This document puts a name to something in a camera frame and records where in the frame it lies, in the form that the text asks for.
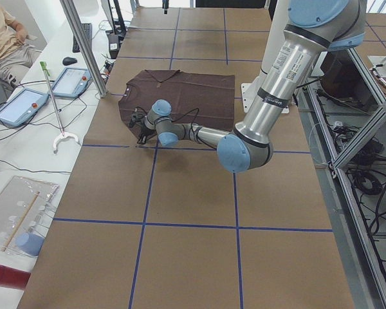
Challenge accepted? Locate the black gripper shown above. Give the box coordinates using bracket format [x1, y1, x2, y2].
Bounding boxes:
[137, 118, 155, 144]

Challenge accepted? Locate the brown t-shirt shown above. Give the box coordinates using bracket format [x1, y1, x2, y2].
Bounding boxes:
[118, 70, 235, 131]

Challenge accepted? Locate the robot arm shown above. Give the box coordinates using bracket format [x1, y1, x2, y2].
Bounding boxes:
[138, 0, 367, 173]

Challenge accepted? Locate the brown paper table cover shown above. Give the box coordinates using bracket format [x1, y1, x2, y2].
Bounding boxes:
[19, 8, 354, 308]

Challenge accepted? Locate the far teach pendant tablet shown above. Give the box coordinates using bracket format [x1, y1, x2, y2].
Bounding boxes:
[52, 68, 91, 98]

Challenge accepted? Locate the teach pendant tablet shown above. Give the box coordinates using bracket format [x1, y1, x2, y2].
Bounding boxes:
[52, 68, 91, 98]
[0, 89, 49, 127]

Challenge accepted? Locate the black computer mouse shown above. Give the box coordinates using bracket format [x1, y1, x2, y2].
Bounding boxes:
[62, 57, 78, 66]

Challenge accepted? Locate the reacher grabber stick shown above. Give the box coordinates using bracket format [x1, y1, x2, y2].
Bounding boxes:
[39, 61, 80, 154]

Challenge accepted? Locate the black keyboard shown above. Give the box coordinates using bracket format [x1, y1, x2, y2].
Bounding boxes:
[72, 22, 93, 53]

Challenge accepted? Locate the near teach pendant tablet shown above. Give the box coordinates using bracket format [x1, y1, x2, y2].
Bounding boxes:
[0, 89, 49, 127]

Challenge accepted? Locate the wooden stick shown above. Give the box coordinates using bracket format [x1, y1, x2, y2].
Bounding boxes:
[1, 191, 40, 252]

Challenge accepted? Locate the clear plastic bag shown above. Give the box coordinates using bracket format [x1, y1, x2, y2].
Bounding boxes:
[0, 176, 59, 257]

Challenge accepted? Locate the blue plastic cup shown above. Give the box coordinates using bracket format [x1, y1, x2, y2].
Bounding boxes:
[15, 232, 44, 256]

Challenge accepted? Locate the seated person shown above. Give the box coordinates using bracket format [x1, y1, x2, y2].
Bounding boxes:
[0, 5, 40, 88]

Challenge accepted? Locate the red cylinder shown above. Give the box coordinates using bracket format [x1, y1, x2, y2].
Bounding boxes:
[0, 265, 31, 290]

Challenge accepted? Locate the aluminium frame post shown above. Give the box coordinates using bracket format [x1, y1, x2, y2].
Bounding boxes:
[60, 0, 107, 98]

